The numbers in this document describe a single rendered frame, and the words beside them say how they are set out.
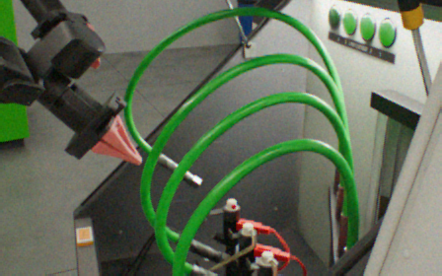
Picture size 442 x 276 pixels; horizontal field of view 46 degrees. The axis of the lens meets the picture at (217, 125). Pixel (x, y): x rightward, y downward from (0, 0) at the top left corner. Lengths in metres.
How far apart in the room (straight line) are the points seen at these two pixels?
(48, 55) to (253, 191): 0.68
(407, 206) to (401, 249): 0.04
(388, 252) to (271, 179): 0.75
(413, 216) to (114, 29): 6.99
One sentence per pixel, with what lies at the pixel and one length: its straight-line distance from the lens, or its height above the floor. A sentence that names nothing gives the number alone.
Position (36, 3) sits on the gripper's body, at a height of 1.42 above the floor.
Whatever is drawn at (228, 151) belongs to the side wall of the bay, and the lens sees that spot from 1.18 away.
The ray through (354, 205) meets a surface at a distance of 0.65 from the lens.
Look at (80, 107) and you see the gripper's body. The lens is 0.76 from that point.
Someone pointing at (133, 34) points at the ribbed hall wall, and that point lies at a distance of 7.44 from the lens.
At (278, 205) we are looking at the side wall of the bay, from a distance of 1.30.
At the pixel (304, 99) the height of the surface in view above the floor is 1.34.
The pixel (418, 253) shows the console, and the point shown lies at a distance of 0.49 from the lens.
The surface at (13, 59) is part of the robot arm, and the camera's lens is 0.72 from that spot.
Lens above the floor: 1.53
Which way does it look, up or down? 20 degrees down
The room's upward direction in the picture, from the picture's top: straight up
